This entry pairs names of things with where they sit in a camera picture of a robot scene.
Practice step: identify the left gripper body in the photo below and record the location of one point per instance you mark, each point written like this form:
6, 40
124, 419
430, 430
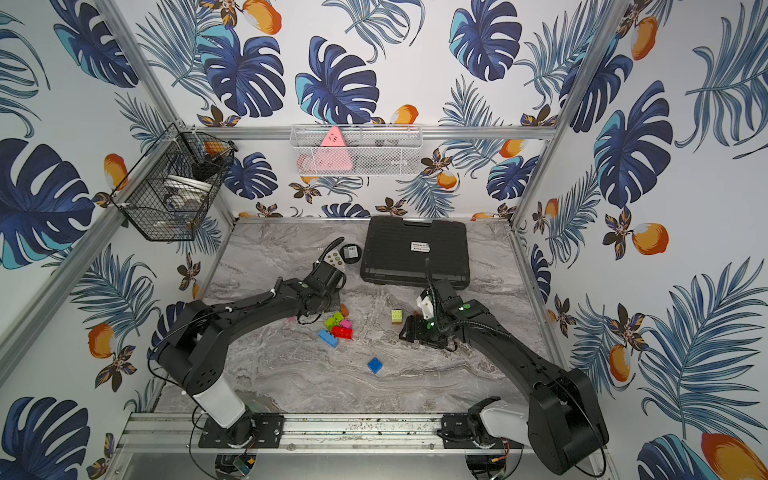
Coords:
327, 274

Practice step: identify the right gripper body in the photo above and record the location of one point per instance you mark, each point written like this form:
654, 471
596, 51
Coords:
427, 331

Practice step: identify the light green orange lego stack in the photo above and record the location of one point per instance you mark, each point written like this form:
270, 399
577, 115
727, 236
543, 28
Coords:
396, 316

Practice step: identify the dark blue lego brick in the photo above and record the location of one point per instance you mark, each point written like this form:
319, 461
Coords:
375, 365

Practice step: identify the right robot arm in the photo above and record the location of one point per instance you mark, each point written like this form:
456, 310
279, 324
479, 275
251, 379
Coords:
563, 422

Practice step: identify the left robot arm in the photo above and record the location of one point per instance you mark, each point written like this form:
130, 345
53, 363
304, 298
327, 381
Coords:
194, 351

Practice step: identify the lime and orange lego stack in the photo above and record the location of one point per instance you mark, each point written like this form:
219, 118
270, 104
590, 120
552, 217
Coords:
337, 318

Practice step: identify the red long lego brick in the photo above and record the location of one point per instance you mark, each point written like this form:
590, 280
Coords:
342, 332

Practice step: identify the light blue long lego brick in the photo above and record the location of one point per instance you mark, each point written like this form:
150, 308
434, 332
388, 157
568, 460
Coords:
328, 338

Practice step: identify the white remote control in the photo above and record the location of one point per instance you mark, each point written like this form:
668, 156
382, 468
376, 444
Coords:
334, 258

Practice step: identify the black round tape measure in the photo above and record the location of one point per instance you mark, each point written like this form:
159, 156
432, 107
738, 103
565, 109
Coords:
350, 253

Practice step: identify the black plastic tool case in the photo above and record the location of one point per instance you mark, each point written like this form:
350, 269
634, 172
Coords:
400, 252

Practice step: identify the pink triangle card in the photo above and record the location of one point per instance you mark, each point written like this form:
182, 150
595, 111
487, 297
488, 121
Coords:
332, 156

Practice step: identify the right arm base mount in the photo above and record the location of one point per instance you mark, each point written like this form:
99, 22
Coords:
465, 431

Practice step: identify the clear wall tray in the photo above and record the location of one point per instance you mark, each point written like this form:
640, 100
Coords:
376, 150

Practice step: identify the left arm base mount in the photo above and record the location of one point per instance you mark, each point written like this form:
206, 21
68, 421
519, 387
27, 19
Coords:
253, 430

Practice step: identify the black wire basket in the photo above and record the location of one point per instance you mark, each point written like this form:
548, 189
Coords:
183, 173

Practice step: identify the aluminium front rail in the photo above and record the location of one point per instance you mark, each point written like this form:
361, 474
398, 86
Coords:
314, 434

